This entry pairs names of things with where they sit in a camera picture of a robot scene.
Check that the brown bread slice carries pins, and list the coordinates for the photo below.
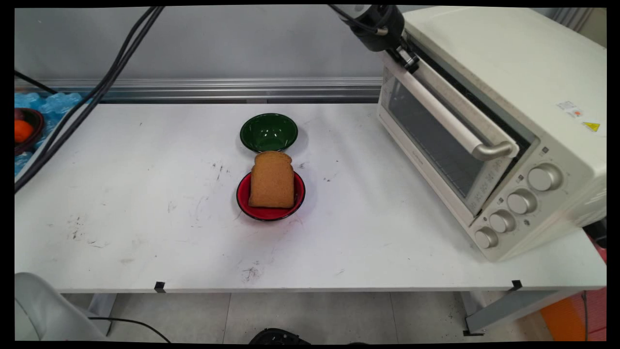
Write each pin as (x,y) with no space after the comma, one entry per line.
(272,182)

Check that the large cream oven knob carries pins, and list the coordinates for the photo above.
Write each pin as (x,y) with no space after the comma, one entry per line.
(543,178)

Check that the dark brown bowl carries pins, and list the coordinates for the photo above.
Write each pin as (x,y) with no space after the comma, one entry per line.
(38,123)

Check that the green bowl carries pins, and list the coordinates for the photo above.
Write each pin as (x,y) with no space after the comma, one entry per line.
(269,133)

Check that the blue bubble wrap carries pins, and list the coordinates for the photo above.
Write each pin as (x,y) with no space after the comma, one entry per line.
(60,103)

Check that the red floor mat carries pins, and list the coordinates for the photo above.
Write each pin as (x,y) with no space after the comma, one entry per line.
(596,310)

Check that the orange fruit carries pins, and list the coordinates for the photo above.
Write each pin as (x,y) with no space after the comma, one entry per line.
(22,131)

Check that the black box beside table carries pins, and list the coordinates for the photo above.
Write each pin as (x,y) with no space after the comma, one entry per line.
(596,232)

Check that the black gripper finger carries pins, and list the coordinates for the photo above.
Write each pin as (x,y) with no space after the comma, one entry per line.
(412,62)
(397,52)

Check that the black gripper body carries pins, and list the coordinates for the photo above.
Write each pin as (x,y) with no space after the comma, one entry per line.
(380,31)

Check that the aluminium profile rail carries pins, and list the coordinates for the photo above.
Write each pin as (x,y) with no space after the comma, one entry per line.
(218,89)

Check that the cream glass oven door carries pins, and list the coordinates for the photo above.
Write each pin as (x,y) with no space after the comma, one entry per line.
(426,131)

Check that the cream toaster oven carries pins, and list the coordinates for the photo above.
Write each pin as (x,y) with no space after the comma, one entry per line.
(503,63)

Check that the orange floor object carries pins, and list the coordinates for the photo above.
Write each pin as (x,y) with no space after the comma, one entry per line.
(562,320)

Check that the black round floor object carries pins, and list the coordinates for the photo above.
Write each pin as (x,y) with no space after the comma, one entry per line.
(278,337)

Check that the red bowl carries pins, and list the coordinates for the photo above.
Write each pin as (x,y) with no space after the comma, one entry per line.
(269,214)

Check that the grey table leg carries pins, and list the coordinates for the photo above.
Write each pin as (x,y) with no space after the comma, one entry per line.
(513,308)
(100,310)

